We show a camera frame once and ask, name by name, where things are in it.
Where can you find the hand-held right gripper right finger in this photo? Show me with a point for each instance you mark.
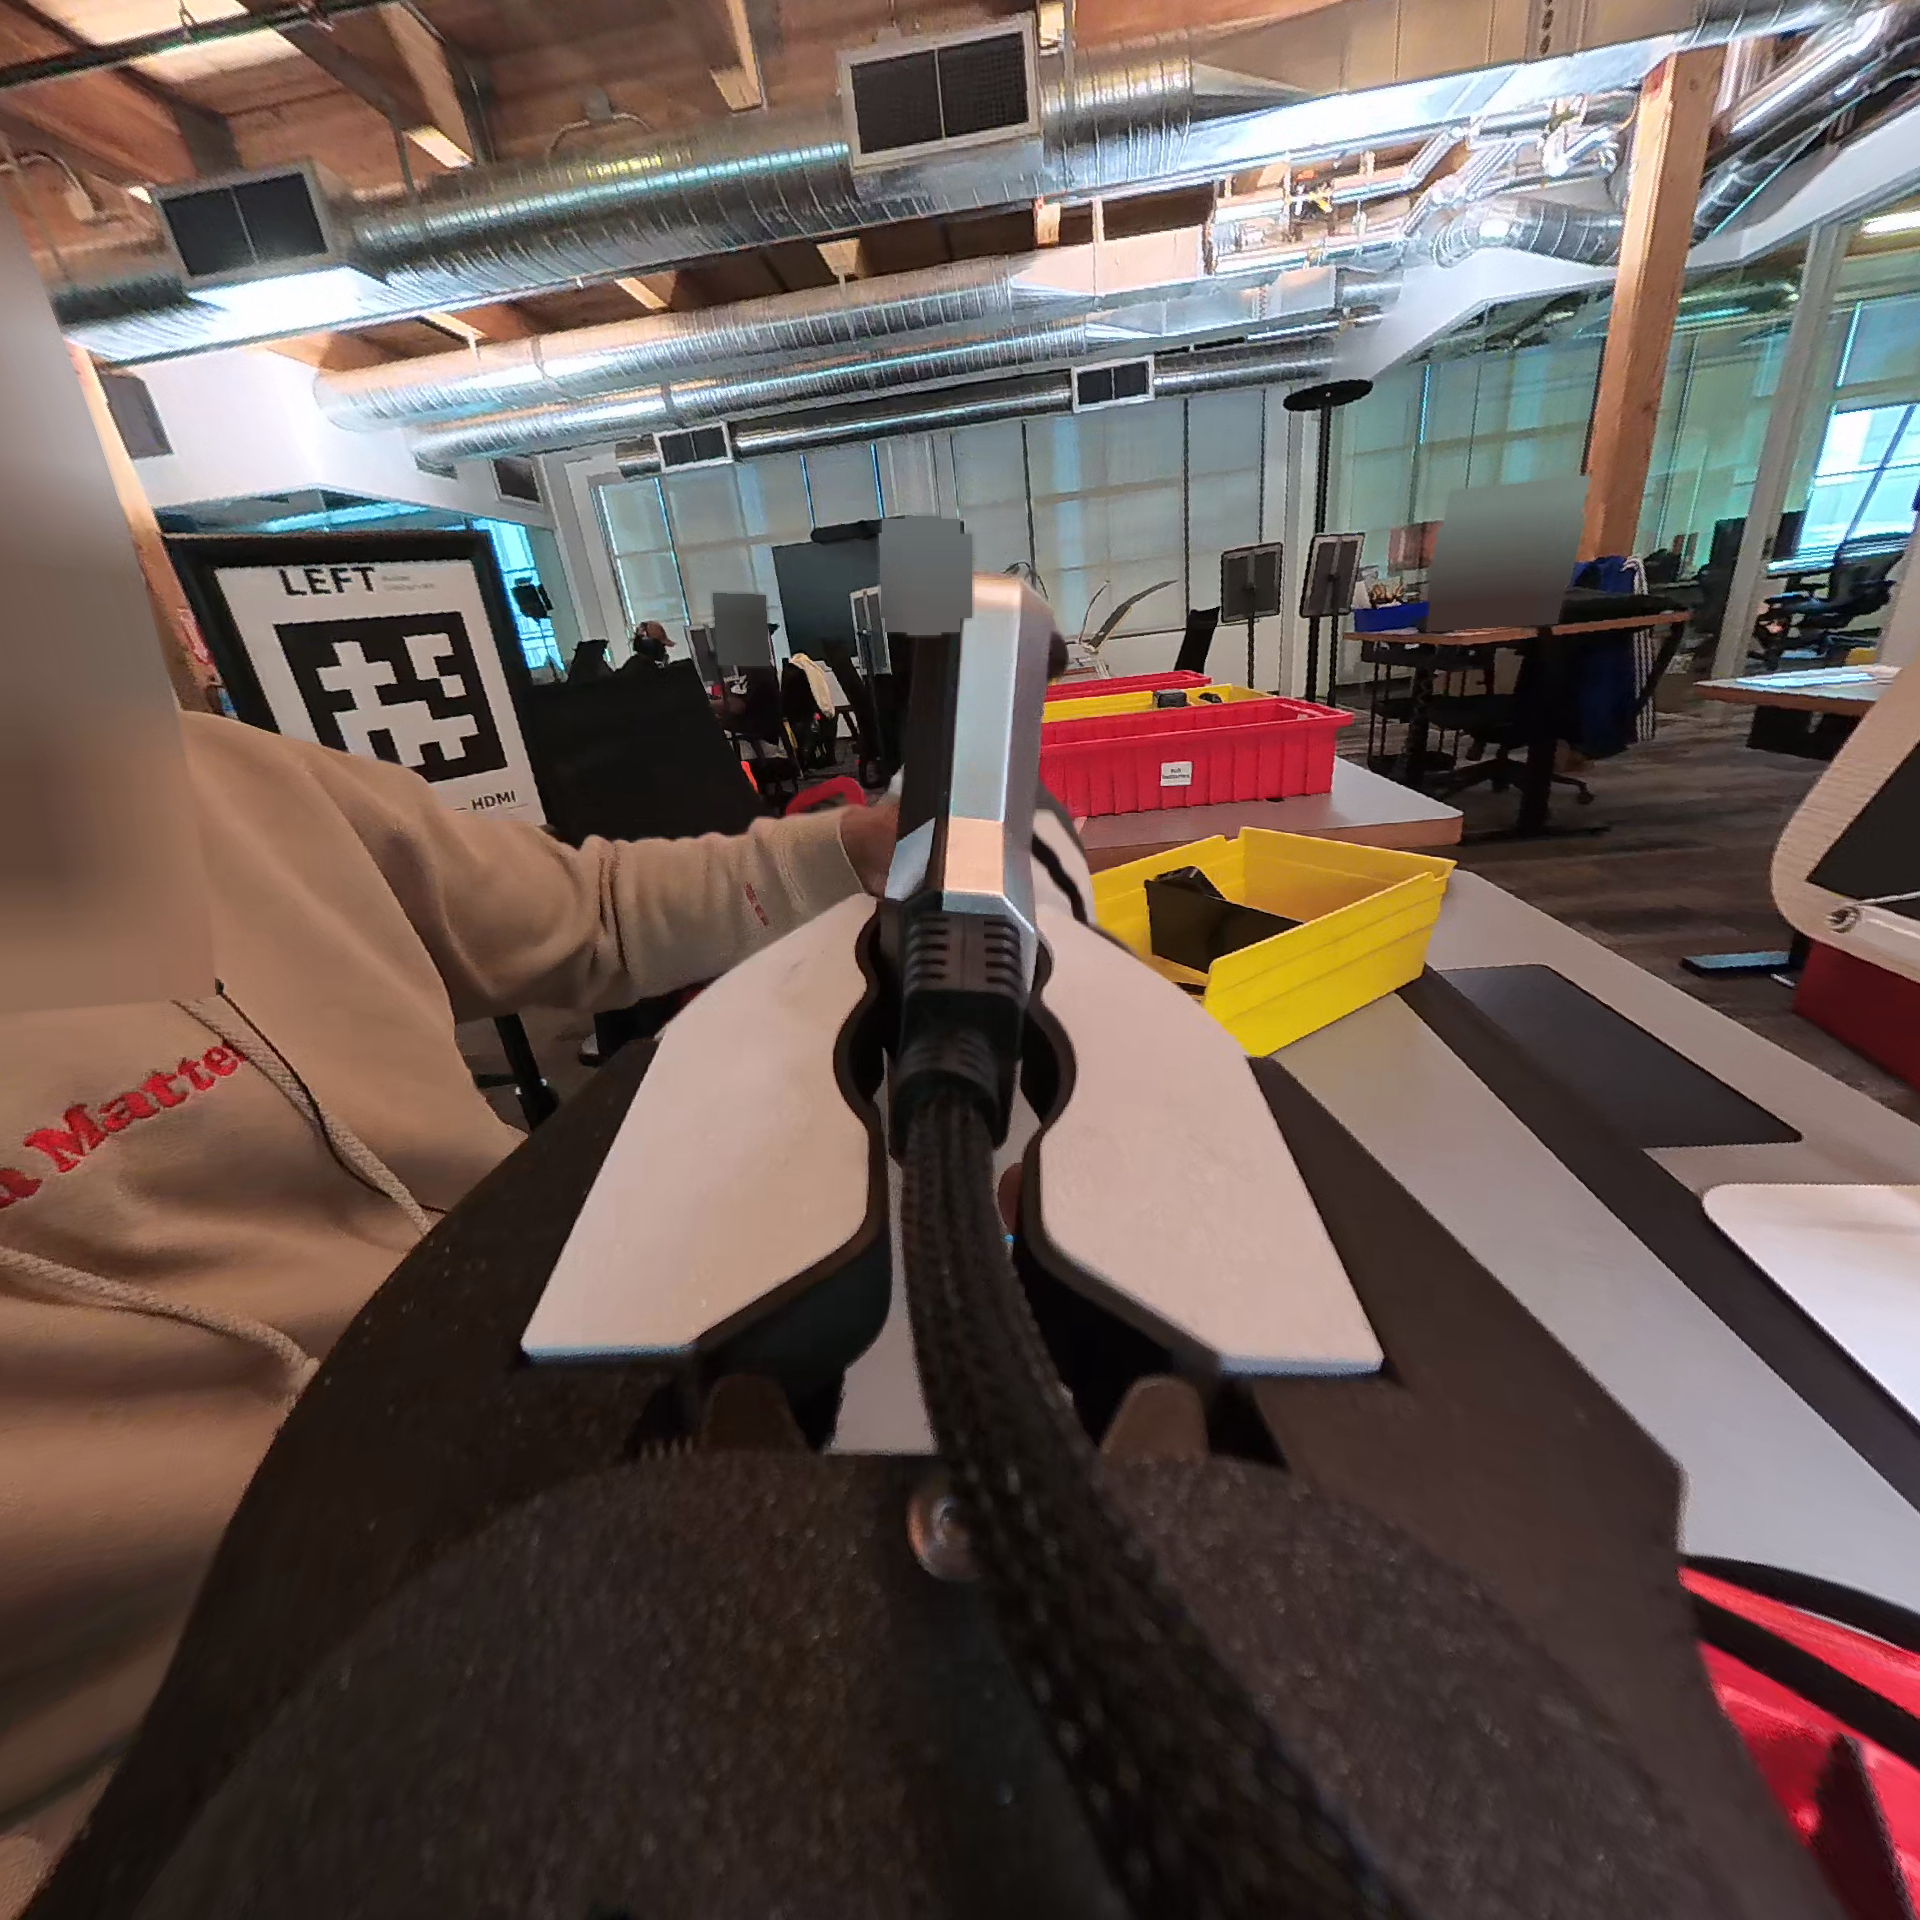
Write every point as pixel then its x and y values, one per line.
pixel 1201 1185

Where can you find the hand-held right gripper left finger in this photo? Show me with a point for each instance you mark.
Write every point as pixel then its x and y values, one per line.
pixel 720 1154

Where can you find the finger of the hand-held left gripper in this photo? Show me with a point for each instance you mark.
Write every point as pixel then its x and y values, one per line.
pixel 1060 839

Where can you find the yellow storage bin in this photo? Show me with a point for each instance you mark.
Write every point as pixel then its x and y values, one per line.
pixel 1319 973
pixel 1080 708

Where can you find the person's left forearm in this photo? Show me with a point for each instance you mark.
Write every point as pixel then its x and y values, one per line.
pixel 599 900

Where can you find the large red storage bin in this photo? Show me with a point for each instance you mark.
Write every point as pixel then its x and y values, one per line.
pixel 1110 772

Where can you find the black bin divider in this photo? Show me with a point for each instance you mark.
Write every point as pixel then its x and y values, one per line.
pixel 1201 908

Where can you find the grey side table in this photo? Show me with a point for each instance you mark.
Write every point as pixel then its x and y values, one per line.
pixel 1380 818

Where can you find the tablet on floor stand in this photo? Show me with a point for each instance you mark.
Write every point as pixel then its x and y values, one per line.
pixel 1250 580
pixel 1332 571

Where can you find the black office chair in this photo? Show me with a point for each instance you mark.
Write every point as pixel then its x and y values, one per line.
pixel 630 751

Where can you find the wooden top desk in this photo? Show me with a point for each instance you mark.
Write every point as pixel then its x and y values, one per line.
pixel 1542 735
pixel 1800 691

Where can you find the black floor lamp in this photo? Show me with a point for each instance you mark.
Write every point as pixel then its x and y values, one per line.
pixel 1328 393

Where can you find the person's torso in beige hoodie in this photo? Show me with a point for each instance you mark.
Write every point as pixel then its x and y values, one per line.
pixel 182 1229

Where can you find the framed black white marker sign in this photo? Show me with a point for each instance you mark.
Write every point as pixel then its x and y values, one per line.
pixel 390 691

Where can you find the blue jacket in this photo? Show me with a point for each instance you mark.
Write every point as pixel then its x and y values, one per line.
pixel 1607 661

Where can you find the white tablet stand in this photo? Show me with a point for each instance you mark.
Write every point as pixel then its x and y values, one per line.
pixel 1828 1275

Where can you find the red box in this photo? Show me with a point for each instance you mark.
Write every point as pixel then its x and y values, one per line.
pixel 1860 1019

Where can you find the ceiling air vent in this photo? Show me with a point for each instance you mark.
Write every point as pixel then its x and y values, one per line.
pixel 937 90
pixel 248 224

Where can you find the silver ventilation duct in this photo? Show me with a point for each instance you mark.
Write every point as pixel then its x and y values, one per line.
pixel 751 353
pixel 599 210

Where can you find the wooden post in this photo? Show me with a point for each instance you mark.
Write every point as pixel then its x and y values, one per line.
pixel 1651 299

